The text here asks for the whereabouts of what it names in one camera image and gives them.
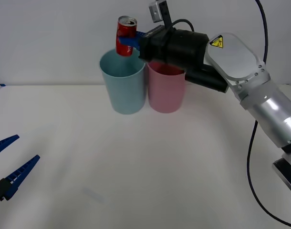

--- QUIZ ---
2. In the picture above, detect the pale blue plastic bin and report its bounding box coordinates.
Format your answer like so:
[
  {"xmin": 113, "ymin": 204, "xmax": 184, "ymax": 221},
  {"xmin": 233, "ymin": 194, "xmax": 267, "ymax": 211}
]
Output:
[{"xmin": 99, "ymin": 48, "xmax": 146, "ymax": 115}]

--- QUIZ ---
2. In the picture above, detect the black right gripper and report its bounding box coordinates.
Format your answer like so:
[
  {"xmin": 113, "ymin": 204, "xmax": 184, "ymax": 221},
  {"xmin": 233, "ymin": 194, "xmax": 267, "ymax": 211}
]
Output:
[{"xmin": 117, "ymin": 24, "xmax": 175, "ymax": 64}]

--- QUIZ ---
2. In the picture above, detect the pink plastic bin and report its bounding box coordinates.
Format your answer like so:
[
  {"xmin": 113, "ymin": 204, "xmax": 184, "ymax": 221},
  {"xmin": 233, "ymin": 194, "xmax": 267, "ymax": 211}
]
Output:
[{"xmin": 146, "ymin": 61, "xmax": 187, "ymax": 114}]

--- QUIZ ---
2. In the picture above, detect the red drink can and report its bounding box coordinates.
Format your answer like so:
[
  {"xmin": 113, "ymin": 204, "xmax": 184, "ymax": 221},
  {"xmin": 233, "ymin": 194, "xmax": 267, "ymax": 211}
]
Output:
[{"xmin": 114, "ymin": 15, "xmax": 138, "ymax": 57}]

